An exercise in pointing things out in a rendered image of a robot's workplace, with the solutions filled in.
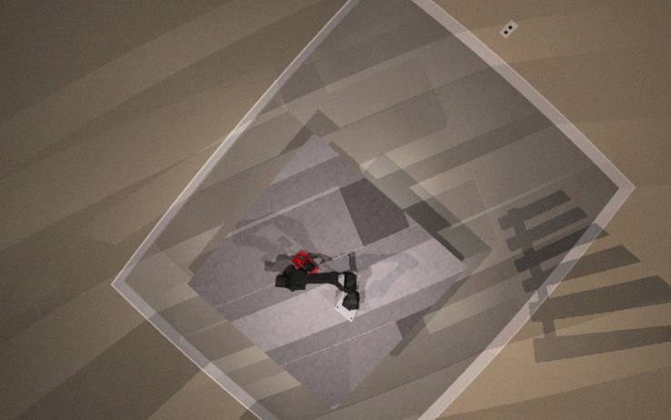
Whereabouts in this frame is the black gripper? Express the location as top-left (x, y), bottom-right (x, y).
top-left (289, 260), bottom-right (315, 292)

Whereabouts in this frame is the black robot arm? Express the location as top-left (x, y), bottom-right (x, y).
top-left (275, 265), bottom-right (359, 311)

